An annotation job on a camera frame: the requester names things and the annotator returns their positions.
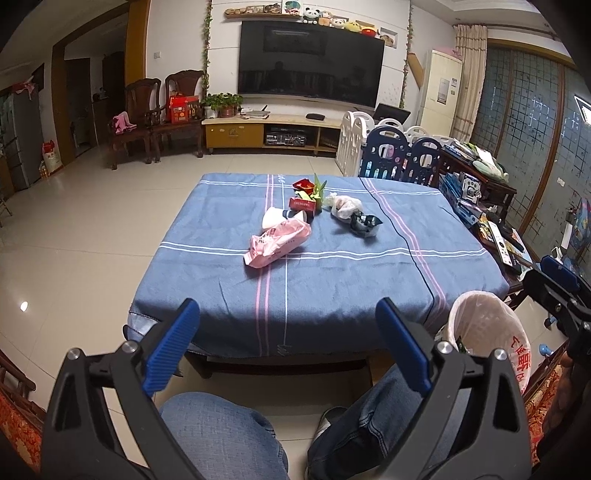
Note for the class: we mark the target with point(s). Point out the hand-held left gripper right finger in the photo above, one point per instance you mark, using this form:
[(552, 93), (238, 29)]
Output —
[(404, 344)]

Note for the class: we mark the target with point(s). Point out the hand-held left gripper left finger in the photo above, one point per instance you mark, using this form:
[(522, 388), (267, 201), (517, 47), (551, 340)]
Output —
[(168, 344)]

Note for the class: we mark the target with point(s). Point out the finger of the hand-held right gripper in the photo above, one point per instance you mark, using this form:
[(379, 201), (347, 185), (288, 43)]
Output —
[(547, 297), (561, 273)]

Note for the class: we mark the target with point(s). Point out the bin with pink liner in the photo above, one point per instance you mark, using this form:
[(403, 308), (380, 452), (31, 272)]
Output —
[(485, 323)]

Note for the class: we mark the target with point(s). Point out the person's right hand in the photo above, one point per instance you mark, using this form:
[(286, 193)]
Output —
[(570, 397)]

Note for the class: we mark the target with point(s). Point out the white remote control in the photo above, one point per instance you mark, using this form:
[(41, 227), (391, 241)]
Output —
[(501, 244)]

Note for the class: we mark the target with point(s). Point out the blue striped tablecloth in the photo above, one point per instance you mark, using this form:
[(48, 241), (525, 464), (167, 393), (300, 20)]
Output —
[(207, 277)]

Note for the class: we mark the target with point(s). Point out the person's right leg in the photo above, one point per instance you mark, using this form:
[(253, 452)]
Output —
[(378, 429)]

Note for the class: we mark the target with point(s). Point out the person's leg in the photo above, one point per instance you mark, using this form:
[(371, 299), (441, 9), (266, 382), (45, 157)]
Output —
[(221, 438), (378, 429)]

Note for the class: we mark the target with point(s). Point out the dark wooden side table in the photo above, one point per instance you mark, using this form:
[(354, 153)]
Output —
[(501, 189)]

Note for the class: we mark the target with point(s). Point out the grey shoe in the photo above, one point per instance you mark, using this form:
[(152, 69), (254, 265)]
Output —
[(330, 420)]

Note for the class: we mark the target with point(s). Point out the person's left leg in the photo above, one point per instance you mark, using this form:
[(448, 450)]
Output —
[(221, 438)]

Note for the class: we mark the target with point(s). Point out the black crumpled packet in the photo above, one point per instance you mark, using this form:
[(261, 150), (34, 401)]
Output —
[(364, 225)]

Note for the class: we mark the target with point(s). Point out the pink plastic packet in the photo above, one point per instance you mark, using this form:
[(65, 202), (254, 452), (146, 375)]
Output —
[(277, 242)]

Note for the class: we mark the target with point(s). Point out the glass sliding door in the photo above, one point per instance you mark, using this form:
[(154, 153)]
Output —
[(521, 129)]

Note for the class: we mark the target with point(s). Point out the white plastic bag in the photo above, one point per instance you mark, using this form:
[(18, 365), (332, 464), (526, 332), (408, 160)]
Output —
[(344, 205)]

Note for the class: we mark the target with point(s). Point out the red patterned sofa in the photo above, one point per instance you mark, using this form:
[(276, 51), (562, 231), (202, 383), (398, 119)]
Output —
[(18, 415)]

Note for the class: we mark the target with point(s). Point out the small red box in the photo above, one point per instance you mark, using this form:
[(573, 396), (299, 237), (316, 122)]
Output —
[(302, 204)]

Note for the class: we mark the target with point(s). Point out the green yellow wrapper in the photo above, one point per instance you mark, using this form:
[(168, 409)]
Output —
[(318, 191)]

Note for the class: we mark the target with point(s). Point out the blue baby fence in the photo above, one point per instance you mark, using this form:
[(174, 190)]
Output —
[(383, 161)]

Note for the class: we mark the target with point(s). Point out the red crumpled wrapper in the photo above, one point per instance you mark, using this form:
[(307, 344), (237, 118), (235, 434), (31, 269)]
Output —
[(304, 184)]

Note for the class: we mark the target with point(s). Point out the white baby fence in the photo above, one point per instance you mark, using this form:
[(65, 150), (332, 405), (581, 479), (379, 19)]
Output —
[(348, 143)]

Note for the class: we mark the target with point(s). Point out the beige curtain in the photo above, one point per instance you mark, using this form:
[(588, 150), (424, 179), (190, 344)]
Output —
[(471, 83)]

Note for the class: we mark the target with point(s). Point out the white standing air conditioner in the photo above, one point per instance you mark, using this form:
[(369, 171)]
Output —
[(438, 97)]

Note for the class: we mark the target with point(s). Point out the red white sack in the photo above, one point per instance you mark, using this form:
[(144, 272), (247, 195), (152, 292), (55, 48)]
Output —
[(51, 159)]

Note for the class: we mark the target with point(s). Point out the light wooden tv cabinet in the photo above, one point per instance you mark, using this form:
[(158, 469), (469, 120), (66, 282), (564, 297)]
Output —
[(231, 134)]

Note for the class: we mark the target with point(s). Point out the pink cloth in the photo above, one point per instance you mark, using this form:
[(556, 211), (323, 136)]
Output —
[(123, 122)]

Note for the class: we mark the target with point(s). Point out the black laptop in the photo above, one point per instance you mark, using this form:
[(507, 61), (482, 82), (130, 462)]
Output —
[(391, 113)]

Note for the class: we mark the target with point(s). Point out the red gift box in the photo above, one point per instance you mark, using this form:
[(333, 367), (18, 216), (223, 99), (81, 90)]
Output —
[(183, 110)]

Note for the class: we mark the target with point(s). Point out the black audio amplifier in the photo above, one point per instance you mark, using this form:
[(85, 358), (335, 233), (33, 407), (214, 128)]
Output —
[(286, 139)]

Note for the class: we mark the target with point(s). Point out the black set-top box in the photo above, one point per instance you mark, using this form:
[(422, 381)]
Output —
[(316, 117)]

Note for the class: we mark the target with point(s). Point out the green potted plant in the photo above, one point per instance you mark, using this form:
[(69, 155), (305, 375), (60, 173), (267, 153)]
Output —
[(224, 102)]

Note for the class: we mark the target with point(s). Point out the pink cover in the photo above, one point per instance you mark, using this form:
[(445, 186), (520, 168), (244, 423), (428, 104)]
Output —
[(449, 50)]

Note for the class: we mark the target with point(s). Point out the dark wooden chair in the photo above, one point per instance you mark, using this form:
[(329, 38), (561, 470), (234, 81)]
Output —
[(138, 94), (184, 83)]

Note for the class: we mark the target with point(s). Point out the grey refrigerator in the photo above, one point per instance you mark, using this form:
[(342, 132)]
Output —
[(21, 138)]

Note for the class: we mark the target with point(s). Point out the green vine garland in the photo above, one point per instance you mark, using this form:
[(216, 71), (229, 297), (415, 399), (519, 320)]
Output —
[(205, 46), (406, 60)]

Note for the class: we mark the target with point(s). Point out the small framed picture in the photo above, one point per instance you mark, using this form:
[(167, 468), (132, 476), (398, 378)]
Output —
[(388, 37)]

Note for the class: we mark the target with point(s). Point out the large black television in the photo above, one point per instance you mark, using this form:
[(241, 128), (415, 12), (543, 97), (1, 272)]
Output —
[(309, 64)]

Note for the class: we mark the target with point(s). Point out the red plush toy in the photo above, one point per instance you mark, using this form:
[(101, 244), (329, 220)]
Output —
[(369, 32)]

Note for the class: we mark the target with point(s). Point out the yellow plush toy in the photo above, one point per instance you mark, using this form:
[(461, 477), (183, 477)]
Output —
[(353, 26)]

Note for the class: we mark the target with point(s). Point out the white plush toy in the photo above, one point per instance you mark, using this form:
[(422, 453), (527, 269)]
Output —
[(338, 24)]

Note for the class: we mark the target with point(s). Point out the brown plush toy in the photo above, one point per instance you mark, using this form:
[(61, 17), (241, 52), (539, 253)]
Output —
[(325, 19)]

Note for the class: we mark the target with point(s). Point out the panda plush toy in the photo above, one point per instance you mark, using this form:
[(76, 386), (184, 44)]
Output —
[(310, 15)]

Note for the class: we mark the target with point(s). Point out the green framed picture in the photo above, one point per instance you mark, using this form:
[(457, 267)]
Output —
[(292, 6)]

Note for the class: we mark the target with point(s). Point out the toy camera box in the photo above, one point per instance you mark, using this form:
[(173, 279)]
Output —
[(470, 188)]

